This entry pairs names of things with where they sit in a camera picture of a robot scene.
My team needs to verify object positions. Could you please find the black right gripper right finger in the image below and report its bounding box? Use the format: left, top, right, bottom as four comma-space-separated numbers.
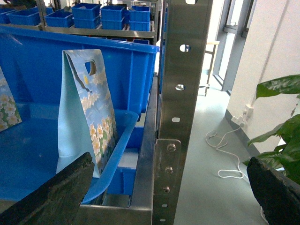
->
247, 157, 300, 225

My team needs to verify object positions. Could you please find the green potted plant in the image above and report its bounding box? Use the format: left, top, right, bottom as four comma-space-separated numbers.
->
247, 74, 300, 184

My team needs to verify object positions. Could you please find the white power strip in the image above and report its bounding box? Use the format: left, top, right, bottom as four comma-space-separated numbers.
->
231, 104, 254, 128

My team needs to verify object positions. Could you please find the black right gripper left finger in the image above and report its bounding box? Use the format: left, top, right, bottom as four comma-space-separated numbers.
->
0, 152, 94, 225

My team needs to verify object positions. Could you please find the large blue plastic bin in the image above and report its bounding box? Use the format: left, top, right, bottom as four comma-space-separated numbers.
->
0, 26, 159, 114

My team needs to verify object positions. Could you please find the steel rack upright post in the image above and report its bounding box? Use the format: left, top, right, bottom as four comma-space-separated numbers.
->
152, 0, 213, 225

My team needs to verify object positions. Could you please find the blue plastic tray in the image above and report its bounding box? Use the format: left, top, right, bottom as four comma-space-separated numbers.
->
0, 104, 139, 204

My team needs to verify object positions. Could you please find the flower gift bag with handle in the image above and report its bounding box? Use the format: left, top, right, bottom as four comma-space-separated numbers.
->
56, 49, 118, 178

